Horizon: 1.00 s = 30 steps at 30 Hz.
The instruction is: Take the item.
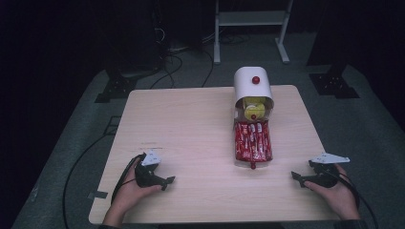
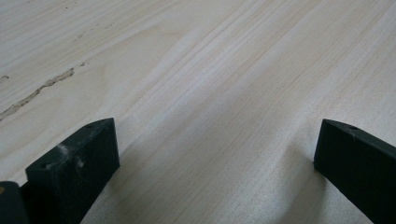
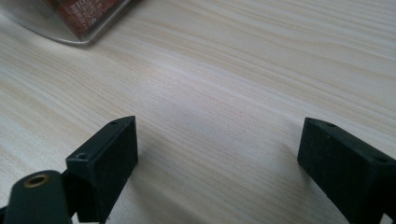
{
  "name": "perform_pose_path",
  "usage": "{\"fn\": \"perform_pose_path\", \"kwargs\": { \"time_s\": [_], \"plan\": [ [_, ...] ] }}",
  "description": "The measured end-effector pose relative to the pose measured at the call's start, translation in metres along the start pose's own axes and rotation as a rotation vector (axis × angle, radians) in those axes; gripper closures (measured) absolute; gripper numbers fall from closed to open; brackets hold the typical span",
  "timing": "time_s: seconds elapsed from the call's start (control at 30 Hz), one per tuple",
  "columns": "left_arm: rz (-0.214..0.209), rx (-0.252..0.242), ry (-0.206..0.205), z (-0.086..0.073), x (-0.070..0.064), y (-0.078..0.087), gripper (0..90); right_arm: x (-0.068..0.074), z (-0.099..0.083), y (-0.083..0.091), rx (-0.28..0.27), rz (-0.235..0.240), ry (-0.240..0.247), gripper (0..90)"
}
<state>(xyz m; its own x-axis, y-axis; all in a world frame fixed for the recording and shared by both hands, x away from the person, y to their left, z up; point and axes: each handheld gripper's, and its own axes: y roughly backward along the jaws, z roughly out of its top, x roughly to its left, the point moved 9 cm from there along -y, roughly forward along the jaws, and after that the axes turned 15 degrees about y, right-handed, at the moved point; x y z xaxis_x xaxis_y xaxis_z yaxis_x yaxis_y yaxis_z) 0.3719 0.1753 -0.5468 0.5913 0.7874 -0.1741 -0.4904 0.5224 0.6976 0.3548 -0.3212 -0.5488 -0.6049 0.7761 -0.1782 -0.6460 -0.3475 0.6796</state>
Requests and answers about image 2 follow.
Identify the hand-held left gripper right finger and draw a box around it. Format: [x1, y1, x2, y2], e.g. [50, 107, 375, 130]
[313, 118, 396, 224]

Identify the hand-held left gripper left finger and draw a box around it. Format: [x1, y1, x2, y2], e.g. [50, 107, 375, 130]
[19, 117, 121, 224]

